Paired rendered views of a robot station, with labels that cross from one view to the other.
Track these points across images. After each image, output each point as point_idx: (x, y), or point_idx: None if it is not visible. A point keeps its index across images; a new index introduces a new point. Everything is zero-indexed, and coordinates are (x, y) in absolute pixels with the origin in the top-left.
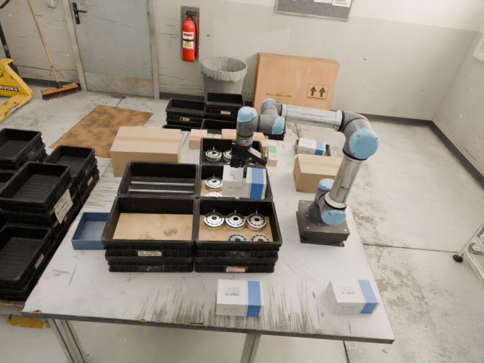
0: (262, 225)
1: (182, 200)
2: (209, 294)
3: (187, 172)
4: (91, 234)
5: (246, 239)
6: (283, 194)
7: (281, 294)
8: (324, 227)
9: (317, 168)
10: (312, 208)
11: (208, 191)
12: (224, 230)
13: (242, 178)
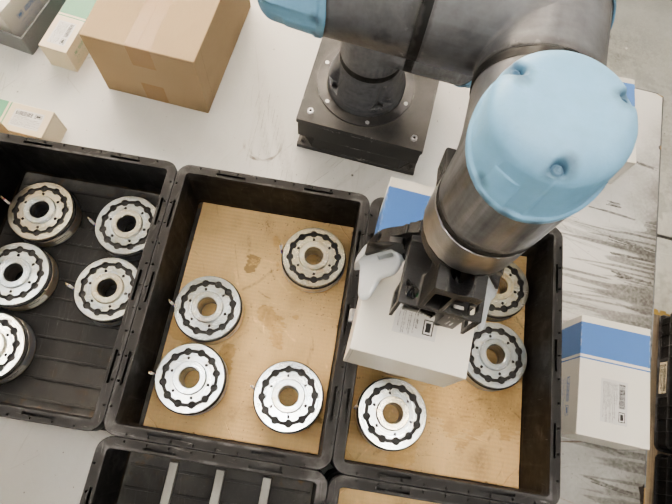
0: None
1: None
2: (563, 456)
3: (110, 486)
4: None
5: (489, 324)
6: (215, 154)
7: (565, 274)
8: (416, 96)
9: (185, 9)
10: (372, 95)
11: (219, 406)
12: (422, 383)
13: (490, 291)
